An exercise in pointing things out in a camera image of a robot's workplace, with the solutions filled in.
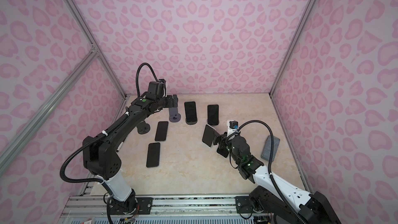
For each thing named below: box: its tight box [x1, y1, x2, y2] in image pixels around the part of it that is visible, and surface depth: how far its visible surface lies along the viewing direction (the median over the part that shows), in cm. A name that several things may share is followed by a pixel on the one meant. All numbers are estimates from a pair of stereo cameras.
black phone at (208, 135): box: [202, 124, 215, 147], surface depth 92 cm
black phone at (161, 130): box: [154, 121, 169, 142], surface depth 102 cm
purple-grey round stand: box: [168, 107, 181, 123], surface depth 104 cm
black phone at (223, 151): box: [216, 146, 230, 158], surface depth 88 cm
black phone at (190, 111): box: [183, 101, 197, 123], surface depth 99 cm
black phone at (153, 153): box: [146, 142, 161, 168], surface depth 91 cm
